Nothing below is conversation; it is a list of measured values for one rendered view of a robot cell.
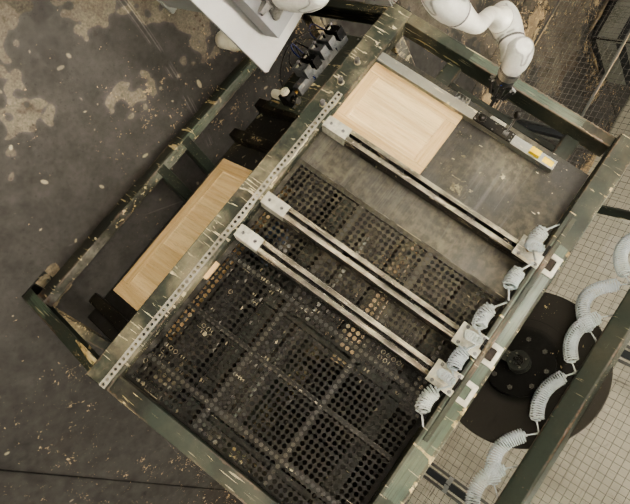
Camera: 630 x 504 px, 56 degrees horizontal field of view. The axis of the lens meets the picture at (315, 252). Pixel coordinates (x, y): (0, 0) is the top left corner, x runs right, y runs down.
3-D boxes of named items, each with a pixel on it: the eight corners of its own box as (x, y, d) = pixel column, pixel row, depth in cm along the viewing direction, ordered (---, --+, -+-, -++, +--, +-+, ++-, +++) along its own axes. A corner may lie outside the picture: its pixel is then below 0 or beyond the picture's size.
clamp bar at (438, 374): (247, 224, 266) (239, 206, 243) (473, 388, 246) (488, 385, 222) (233, 242, 264) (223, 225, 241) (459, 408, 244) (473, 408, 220)
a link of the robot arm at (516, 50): (528, 76, 236) (520, 47, 239) (542, 53, 221) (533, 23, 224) (502, 80, 235) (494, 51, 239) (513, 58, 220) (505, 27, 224)
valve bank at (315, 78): (316, 8, 289) (351, 13, 273) (328, 32, 299) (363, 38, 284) (252, 83, 279) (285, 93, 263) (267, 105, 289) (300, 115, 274)
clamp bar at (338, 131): (332, 118, 278) (332, 92, 255) (554, 266, 258) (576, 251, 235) (319, 134, 276) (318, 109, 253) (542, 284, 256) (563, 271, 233)
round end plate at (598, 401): (490, 263, 316) (646, 329, 265) (493, 268, 321) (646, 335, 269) (405, 387, 301) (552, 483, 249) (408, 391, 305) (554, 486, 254)
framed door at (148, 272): (225, 160, 324) (223, 158, 323) (291, 190, 289) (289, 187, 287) (115, 291, 307) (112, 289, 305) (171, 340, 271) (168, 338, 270)
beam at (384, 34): (390, 14, 299) (392, 0, 289) (410, 26, 297) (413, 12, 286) (94, 375, 256) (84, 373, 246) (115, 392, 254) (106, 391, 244)
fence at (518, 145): (382, 56, 286) (382, 51, 283) (554, 165, 270) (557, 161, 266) (376, 63, 285) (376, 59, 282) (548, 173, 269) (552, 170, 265)
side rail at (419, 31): (410, 27, 297) (413, 13, 286) (605, 147, 278) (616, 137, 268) (403, 35, 296) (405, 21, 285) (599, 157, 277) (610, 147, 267)
